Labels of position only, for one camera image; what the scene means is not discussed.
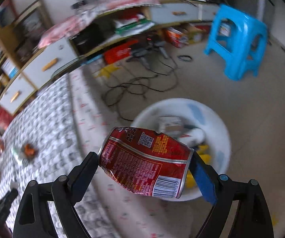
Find framed picture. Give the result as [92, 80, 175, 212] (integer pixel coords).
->
[14, 0, 53, 47]

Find white tissue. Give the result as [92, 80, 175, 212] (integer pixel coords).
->
[180, 128, 206, 147]

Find white plastic trash bin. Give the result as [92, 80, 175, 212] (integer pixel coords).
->
[130, 97, 232, 202]

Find green white snack bag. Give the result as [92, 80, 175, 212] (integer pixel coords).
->
[158, 116, 183, 137]

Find red drink can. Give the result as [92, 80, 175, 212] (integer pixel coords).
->
[98, 127, 194, 199]

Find grey patterned bed quilt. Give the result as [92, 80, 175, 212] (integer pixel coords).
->
[0, 67, 119, 197]

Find red box under cabinet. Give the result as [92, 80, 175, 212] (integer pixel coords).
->
[103, 39, 139, 64]

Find wooden cabinet with drawers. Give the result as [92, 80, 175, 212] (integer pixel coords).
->
[0, 0, 219, 115]

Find orange snack box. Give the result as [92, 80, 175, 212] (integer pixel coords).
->
[163, 27, 188, 48]

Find blue plastic stool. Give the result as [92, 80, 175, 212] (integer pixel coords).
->
[204, 4, 268, 81]

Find black cable on floor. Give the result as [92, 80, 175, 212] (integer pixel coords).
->
[103, 44, 179, 122]

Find pink cloth on cabinet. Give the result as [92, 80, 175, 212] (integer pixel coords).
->
[38, 0, 161, 49]

